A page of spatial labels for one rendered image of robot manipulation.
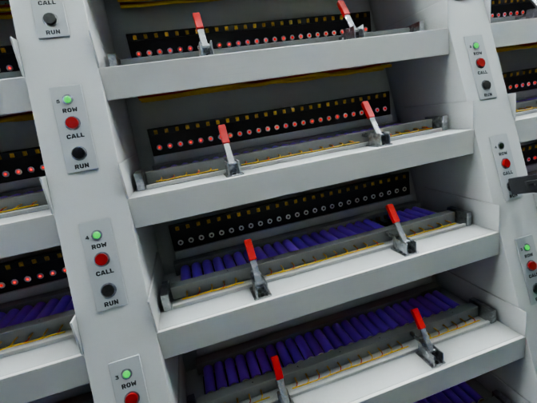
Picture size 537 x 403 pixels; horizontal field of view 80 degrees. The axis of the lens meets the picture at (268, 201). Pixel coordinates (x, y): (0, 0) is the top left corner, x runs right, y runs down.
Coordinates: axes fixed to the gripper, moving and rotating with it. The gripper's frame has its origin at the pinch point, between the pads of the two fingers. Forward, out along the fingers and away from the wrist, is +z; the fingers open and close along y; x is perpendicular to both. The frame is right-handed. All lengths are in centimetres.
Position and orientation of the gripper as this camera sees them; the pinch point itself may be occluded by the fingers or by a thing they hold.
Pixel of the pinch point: (532, 183)
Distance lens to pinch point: 71.6
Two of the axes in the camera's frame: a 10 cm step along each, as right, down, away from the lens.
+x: -2.3, -9.7, 0.3
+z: -2.1, 0.8, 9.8
